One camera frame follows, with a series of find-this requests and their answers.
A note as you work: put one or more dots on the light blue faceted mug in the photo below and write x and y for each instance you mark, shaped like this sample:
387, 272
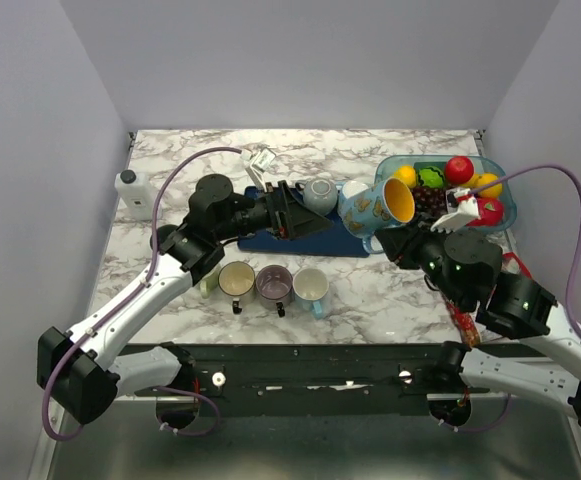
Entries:
312, 291

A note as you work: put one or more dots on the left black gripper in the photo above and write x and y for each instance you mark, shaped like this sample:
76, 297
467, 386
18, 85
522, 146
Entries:
288, 217

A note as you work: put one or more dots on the orange toy orange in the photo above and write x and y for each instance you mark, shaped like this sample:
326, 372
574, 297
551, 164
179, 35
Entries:
492, 192

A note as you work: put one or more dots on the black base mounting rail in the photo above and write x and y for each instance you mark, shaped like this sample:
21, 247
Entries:
319, 380

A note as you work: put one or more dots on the red snack bag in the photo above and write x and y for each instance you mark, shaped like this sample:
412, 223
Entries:
465, 323

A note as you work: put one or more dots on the purple toy grapes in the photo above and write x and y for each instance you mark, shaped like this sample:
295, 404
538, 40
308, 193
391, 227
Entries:
430, 201

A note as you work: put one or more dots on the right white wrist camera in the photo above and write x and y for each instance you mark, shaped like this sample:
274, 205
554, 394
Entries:
462, 209

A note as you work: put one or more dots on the yellow toy lemon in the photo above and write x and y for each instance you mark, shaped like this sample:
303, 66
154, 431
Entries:
407, 175

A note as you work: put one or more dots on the white bottle black cap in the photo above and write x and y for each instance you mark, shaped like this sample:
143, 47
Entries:
138, 194

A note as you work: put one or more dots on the cream textured mug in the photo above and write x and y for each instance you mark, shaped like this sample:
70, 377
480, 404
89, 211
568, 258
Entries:
237, 283

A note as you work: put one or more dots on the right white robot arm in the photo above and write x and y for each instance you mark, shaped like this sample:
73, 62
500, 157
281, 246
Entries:
466, 268

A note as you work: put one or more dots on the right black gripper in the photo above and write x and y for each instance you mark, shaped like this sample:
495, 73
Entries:
400, 243

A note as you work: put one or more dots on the teal plastic fruit basket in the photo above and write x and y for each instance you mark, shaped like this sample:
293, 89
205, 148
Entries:
481, 164

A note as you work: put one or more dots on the red toy dragon fruit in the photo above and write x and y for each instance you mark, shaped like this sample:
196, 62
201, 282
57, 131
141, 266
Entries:
491, 212

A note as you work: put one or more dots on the light green mug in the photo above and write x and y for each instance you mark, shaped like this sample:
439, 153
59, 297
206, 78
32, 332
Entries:
209, 282

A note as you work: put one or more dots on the blue white mug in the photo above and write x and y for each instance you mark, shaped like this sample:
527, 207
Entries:
350, 188

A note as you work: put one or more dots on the grey-blue round mug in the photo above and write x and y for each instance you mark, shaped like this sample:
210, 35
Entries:
319, 195

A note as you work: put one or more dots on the blue mug tan rim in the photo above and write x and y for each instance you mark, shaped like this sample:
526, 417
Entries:
387, 204

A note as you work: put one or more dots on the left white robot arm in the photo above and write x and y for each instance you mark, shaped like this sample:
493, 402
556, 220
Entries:
83, 369

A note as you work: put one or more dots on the green toy watermelon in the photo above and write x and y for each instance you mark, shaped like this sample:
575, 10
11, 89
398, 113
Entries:
431, 177

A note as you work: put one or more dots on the lilac mug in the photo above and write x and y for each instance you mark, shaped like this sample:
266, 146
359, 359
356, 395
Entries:
274, 286

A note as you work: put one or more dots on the red toy apple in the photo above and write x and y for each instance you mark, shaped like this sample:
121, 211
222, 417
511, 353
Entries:
459, 170

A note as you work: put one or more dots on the yellow toy banana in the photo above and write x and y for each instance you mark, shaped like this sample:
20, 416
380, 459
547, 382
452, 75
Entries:
472, 182

